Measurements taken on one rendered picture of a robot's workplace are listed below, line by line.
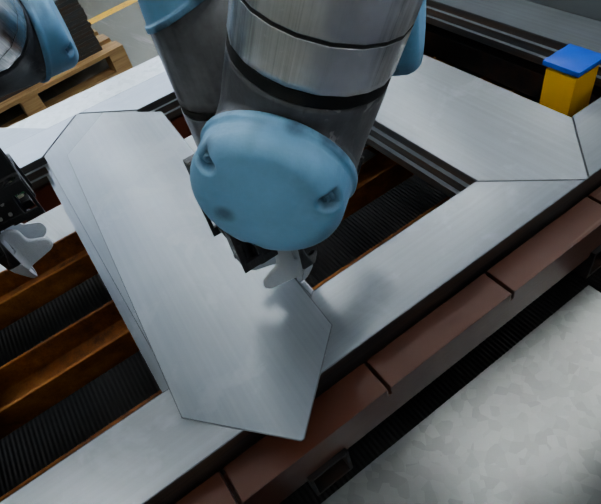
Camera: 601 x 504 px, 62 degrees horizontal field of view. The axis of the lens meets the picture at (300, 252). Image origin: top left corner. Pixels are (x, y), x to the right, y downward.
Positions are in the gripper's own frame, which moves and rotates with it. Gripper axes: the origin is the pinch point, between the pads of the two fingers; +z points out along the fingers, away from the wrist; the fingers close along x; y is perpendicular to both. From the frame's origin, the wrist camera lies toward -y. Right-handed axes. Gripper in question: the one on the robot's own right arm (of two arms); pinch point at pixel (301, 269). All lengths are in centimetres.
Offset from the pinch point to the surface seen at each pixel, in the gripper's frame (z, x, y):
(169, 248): 0.6, -15.7, 10.9
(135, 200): 0.6, -28.8, 10.8
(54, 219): 86, -166, 36
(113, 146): 0.6, -45.3, 8.5
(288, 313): 0.6, 3.7, 4.5
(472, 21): 2, -29, -59
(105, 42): 73, -285, -35
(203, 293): 0.6, -5.7, 10.8
